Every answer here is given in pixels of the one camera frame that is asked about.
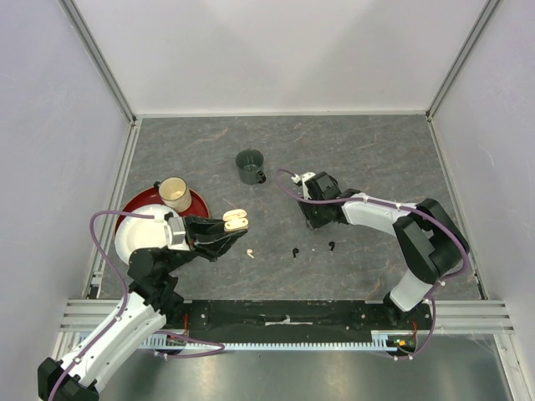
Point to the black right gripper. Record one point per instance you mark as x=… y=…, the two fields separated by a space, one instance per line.
x=312 y=221

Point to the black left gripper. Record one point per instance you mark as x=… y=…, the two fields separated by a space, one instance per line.
x=201 y=236

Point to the beige earbuds charging case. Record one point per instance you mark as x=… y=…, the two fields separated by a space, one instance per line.
x=235 y=220

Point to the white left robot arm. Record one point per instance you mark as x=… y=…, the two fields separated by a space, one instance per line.
x=148 y=303

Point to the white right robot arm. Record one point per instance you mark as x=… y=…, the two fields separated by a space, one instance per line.
x=430 y=241

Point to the red round tray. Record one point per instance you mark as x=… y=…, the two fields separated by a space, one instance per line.
x=150 y=196

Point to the beige ceramic cup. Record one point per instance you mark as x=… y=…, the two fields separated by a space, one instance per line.
x=175 y=193

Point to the dark green mug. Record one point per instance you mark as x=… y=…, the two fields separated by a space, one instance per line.
x=249 y=164

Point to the white ceramic plate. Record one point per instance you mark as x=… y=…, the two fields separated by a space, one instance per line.
x=135 y=233

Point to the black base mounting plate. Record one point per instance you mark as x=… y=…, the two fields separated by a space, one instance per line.
x=308 y=321

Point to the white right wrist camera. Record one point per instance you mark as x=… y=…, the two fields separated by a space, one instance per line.
x=301 y=180

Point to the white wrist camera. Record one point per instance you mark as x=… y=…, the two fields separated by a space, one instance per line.
x=175 y=231
x=301 y=180

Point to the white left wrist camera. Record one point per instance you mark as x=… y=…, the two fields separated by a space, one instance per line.
x=175 y=231

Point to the white slotted cable duct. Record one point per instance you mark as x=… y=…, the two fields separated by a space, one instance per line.
x=161 y=342

